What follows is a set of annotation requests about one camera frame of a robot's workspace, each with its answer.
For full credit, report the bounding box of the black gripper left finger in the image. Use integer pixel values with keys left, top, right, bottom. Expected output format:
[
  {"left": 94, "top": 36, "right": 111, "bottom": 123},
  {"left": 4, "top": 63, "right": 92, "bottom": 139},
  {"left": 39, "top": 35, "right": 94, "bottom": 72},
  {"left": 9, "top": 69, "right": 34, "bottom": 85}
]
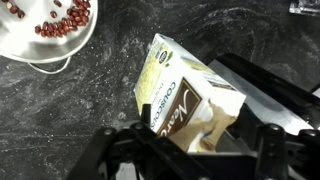
[{"left": 65, "top": 103, "right": 214, "bottom": 180}]

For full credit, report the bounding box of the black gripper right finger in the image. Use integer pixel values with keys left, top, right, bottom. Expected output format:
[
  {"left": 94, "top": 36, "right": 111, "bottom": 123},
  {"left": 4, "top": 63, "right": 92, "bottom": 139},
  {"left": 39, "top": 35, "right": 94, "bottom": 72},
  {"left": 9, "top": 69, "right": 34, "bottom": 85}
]
[{"left": 233, "top": 103, "right": 320, "bottom": 180}]

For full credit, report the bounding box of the white couscous box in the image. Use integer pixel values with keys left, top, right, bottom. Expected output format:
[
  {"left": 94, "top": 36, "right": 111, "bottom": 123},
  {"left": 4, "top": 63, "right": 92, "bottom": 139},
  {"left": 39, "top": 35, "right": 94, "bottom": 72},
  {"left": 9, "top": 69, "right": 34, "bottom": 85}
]
[{"left": 133, "top": 32, "right": 247, "bottom": 155}]

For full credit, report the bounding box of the small silver pot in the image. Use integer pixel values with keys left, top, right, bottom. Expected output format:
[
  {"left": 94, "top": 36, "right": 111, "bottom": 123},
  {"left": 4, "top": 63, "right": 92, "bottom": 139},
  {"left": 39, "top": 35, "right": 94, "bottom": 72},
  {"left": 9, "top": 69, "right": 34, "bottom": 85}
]
[{"left": 0, "top": 0, "right": 100, "bottom": 75}]

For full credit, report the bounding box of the red beans heap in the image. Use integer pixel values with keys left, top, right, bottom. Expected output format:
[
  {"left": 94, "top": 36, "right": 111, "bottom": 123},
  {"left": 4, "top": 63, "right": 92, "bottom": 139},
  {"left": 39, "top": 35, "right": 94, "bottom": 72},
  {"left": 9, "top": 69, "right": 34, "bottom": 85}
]
[{"left": 0, "top": 0, "right": 92, "bottom": 38}]

